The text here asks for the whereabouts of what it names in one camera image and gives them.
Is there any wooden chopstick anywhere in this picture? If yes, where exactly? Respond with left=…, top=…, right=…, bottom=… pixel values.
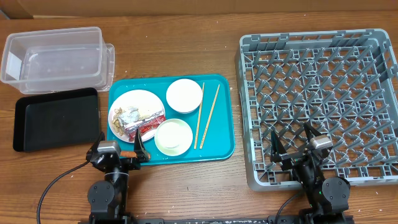
left=193, top=82, right=205, bottom=150
left=200, top=84, right=220, bottom=149

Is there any orange carrot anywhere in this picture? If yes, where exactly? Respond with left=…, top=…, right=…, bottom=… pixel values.
left=121, top=151, right=151, bottom=161

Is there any rice pile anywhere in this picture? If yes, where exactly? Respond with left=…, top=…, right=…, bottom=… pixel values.
left=137, top=107, right=157, bottom=120

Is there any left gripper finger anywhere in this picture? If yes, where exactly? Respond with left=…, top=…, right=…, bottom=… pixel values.
left=90, top=132, right=105, bottom=152
left=134, top=129, right=150, bottom=162

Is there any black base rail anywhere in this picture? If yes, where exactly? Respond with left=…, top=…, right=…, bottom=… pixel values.
left=77, top=214, right=355, bottom=224

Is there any teal serving tray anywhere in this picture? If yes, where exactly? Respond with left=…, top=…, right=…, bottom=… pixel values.
left=108, top=74, right=235, bottom=166

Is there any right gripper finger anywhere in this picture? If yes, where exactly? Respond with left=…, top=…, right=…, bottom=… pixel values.
left=303, top=123, right=321, bottom=148
left=271, top=131, right=292, bottom=163

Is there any pale green white cup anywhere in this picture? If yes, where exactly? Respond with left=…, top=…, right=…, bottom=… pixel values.
left=154, top=118, right=193, bottom=156

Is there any red foil snack wrapper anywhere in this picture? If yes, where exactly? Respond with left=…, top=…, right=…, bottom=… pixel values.
left=125, top=111, right=166, bottom=142

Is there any peanut shells pile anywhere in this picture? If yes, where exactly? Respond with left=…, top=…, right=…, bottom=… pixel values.
left=112, top=108, right=124, bottom=136

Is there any black plastic tray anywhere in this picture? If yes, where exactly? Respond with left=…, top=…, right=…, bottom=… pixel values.
left=13, top=88, right=101, bottom=152

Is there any cardboard board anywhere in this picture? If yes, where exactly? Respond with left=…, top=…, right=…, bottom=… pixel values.
left=1, top=0, right=397, bottom=19

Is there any white round plate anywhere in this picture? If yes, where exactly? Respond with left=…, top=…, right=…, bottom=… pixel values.
left=108, top=90, right=165, bottom=143

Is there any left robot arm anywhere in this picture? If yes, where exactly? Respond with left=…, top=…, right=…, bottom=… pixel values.
left=86, top=131, right=150, bottom=224

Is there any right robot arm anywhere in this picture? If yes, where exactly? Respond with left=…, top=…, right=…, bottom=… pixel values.
left=268, top=123, right=354, bottom=223

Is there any grey dishwasher rack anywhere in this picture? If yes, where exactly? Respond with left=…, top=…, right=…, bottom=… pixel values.
left=236, top=29, right=397, bottom=191

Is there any foil ball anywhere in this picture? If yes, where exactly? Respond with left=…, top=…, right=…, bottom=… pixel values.
left=118, top=106, right=139, bottom=126

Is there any clear plastic bin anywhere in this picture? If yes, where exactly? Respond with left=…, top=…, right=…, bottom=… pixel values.
left=1, top=27, right=115, bottom=95

